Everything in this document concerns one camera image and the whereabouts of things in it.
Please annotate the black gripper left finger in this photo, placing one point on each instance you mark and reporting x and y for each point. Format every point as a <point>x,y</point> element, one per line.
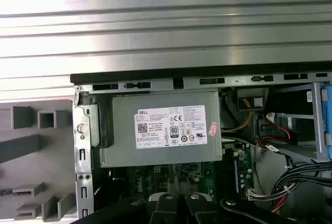
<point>166,208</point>

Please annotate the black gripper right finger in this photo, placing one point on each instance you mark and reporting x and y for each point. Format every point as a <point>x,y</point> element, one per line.
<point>199,208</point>

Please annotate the green motherboard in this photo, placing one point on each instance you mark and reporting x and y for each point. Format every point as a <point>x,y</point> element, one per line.
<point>205,180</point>

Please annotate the white board connector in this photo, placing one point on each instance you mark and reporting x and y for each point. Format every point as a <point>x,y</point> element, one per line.
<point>249,194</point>

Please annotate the grey power supply unit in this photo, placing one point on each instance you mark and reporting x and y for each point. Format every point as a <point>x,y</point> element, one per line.
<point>124,130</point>

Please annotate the black PC case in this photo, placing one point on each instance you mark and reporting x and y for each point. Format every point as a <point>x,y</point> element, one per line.
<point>83,130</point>

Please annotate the grey parts rack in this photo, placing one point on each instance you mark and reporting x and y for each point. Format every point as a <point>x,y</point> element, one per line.
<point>59,156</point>

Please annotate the metal drive cage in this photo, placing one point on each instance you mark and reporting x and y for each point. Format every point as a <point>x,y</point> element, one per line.
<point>317,120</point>

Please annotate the blue drive bay bracket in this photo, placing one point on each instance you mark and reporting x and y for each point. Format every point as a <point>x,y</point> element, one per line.
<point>327,117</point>

